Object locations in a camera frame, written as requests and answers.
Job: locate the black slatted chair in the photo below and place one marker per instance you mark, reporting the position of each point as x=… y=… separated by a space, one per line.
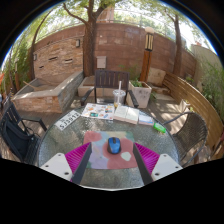
x=33 y=146

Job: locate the wooden garden lamp post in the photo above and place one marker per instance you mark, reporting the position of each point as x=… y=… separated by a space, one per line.
x=145 y=63

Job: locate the colourful printed sheet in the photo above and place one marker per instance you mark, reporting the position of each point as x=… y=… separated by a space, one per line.
x=97 y=111

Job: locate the pale stone block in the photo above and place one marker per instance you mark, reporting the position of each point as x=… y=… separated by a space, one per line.
x=156 y=76

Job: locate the white licence plate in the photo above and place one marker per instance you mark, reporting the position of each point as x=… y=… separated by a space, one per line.
x=67 y=120

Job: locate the raised stone garden bed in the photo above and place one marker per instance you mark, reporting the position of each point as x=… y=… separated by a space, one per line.
x=36 y=103

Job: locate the floral red mouse pad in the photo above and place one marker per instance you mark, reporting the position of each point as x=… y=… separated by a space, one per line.
x=100 y=156

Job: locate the white square planter with plant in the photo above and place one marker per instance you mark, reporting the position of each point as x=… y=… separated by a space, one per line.
x=142 y=95

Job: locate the small closed pale book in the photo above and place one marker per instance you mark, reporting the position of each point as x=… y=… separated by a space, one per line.
x=146 y=119

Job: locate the open white book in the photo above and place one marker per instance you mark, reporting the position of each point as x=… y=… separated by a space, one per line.
x=126 y=114

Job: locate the curved wooden slat fence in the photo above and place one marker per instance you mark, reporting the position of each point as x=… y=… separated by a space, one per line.
x=196 y=100

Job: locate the forked tree trunk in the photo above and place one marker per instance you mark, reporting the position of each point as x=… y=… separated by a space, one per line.
x=88 y=46

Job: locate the thin leaning tree trunk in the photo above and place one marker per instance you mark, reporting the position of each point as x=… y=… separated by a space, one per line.
x=32 y=56

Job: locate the black backpack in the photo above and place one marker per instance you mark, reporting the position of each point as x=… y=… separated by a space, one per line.
x=15 y=140

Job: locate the dark wooden slatted chair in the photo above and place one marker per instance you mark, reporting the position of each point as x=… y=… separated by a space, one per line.
x=106 y=80

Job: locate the slim straight tree trunk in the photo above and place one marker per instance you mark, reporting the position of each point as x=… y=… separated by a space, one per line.
x=178 y=53

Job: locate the clear plastic cup with straw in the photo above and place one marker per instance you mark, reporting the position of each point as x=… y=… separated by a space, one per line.
x=118 y=97

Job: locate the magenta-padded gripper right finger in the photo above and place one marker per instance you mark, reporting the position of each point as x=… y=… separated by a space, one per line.
x=163 y=164

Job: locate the brown wicker chair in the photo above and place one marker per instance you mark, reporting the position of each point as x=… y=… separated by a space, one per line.
x=191 y=133

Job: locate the green small bottle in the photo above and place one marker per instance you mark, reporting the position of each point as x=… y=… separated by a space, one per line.
x=159 y=127

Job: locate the blue and black computer mouse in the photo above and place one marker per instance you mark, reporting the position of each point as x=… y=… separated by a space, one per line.
x=114 y=146

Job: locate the black wall lamp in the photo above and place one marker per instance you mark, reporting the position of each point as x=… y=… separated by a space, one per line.
x=77 y=43
x=35 y=57

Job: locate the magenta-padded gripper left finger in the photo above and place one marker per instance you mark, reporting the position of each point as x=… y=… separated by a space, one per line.
x=59 y=163

